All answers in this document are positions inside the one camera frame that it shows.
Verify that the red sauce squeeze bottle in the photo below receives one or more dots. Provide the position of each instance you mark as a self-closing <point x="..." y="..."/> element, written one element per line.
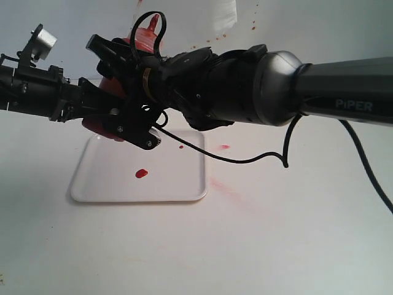
<point x="122" y="59"/>

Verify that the white cloth backdrop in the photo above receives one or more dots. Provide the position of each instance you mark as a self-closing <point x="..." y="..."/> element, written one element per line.
<point x="73" y="22"/>

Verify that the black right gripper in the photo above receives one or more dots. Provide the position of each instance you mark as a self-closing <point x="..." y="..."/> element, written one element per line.
<point x="157" y="92"/>

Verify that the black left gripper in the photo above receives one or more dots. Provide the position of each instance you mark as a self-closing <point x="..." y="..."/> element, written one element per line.
<point x="47" y="93"/>

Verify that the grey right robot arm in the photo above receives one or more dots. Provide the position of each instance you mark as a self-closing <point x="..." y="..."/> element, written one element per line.
<point x="253" y="86"/>

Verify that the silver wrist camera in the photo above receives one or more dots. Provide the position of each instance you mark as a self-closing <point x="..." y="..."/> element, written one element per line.
<point x="38" y="47"/>
<point x="132" y="130"/>

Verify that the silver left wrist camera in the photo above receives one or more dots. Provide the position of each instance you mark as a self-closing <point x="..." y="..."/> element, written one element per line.
<point x="38" y="47"/>

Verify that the white rectangular plastic tray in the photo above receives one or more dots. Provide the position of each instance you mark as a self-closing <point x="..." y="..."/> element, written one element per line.
<point x="119" y="172"/>

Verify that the red sauce blob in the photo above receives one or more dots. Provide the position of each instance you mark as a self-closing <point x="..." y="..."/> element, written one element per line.
<point x="141" y="173"/>

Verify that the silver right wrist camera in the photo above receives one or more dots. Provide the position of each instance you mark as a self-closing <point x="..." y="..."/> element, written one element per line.
<point x="132" y="130"/>

